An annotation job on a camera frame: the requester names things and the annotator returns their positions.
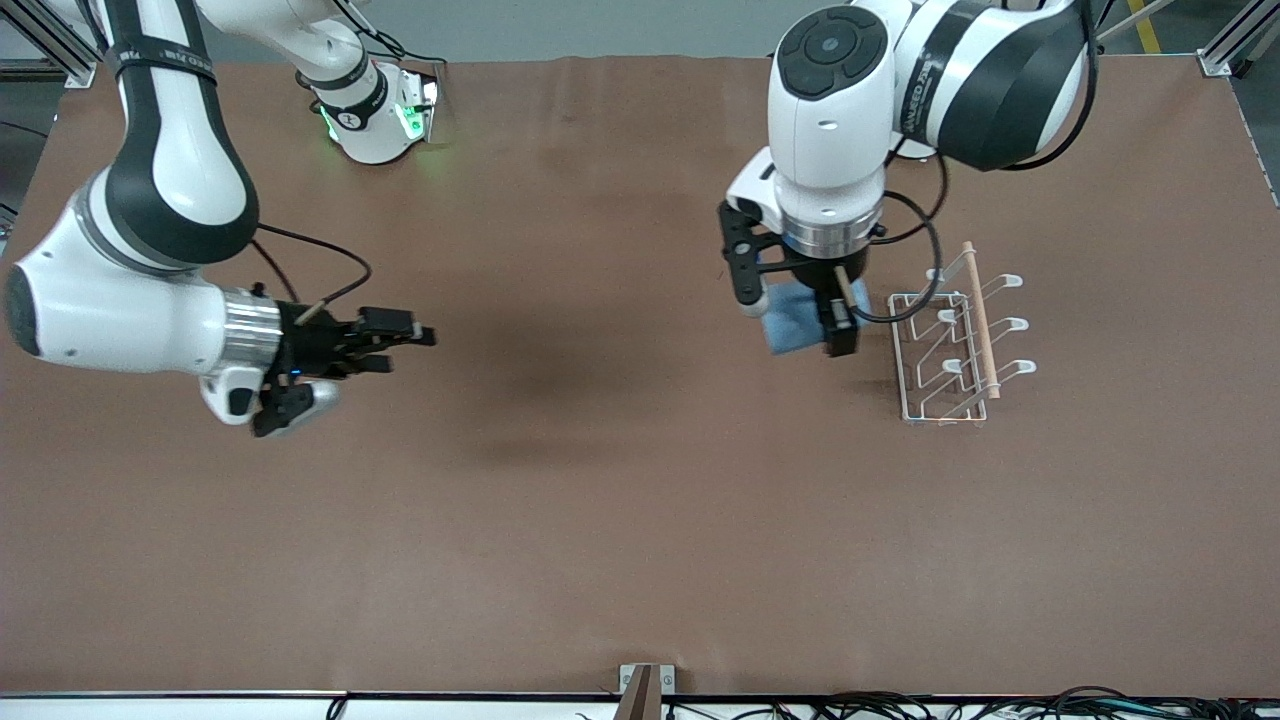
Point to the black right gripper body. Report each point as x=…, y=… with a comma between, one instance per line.
x=312, y=345

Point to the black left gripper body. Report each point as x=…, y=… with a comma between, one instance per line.
x=822, y=277

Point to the blue plastic cup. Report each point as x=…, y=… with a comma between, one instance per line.
x=795, y=320

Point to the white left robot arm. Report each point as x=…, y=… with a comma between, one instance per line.
x=830, y=120

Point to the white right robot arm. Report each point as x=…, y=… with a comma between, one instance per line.
x=160, y=150

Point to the brown table cover sheet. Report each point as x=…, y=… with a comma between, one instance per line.
x=640, y=500

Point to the aluminium frame extrusion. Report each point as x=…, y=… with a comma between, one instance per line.
x=1230, y=45
x=70, y=62

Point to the metal bracket with brown post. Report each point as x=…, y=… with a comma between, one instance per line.
x=628, y=680

